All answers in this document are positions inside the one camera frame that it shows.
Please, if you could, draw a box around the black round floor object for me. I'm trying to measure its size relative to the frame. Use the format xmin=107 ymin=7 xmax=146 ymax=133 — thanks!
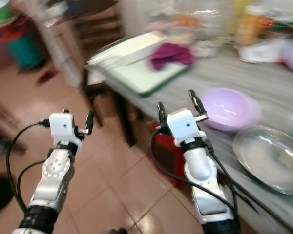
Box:
xmin=0 ymin=173 xmax=15 ymax=215

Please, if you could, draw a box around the straight black right arm cable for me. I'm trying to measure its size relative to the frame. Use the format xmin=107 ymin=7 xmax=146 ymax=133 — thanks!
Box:
xmin=207 ymin=140 xmax=262 ymax=215

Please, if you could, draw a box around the dark wooden chair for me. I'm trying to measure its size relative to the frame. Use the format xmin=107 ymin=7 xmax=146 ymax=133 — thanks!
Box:
xmin=73 ymin=10 xmax=120 ymax=54

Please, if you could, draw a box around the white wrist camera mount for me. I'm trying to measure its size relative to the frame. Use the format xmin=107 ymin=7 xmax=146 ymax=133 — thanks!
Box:
xmin=49 ymin=111 xmax=84 ymax=149
xmin=166 ymin=108 xmax=208 ymax=146

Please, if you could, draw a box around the round steel plate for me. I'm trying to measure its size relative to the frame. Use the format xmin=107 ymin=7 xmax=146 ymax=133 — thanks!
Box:
xmin=233 ymin=126 xmax=293 ymax=195

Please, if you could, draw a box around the magenta cloth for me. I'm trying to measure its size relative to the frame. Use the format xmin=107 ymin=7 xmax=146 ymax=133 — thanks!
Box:
xmin=150 ymin=43 xmax=195 ymax=70

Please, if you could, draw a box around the red plastic crate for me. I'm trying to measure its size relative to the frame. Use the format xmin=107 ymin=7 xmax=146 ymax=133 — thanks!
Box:
xmin=149 ymin=122 xmax=186 ymax=188

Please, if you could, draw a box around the clear plastic container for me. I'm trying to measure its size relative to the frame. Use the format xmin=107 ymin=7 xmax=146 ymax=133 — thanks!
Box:
xmin=168 ymin=12 xmax=220 ymax=57

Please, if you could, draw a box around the long black left arm cable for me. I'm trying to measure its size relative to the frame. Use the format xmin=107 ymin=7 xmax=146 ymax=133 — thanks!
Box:
xmin=5 ymin=119 xmax=52 ymax=213

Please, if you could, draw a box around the short black left arm cable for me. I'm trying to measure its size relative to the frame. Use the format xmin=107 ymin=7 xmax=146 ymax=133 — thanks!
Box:
xmin=16 ymin=159 xmax=49 ymax=206

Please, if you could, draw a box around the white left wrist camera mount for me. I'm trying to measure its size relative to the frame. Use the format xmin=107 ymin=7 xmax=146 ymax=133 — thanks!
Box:
xmin=49 ymin=111 xmax=84 ymax=149

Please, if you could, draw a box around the red slipper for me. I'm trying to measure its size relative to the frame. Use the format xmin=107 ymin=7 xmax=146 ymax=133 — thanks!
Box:
xmin=37 ymin=71 xmax=57 ymax=86

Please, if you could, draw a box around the tall orange container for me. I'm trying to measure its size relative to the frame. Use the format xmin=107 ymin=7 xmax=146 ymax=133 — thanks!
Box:
xmin=234 ymin=5 xmax=272 ymax=47

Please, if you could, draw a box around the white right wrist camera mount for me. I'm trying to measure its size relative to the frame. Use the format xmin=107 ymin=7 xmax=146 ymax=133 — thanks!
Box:
xmin=166 ymin=108 xmax=208 ymax=146

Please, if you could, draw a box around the green plastic bucket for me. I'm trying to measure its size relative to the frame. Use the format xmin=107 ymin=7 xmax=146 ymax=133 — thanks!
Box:
xmin=2 ymin=29 xmax=47 ymax=71

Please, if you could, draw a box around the looping black right arm cable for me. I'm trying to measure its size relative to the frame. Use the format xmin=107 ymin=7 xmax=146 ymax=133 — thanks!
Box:
xmin=148 ymin=127 xmax=240 ymax=217

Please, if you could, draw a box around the crumpled white paper sheet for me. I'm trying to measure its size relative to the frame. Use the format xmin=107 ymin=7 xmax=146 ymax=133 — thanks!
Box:
xmin=239 ymin=41 xmax=286 ymax=64

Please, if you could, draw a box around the pale green cutting board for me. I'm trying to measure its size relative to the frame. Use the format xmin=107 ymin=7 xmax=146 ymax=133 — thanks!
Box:
xmin=100 ymin=58 xmax=188 ymax=96

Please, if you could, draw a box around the white rectangular box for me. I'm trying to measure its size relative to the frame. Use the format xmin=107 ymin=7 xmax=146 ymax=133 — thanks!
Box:
xmin=87 ymin=32 xmax=169 ymax=66

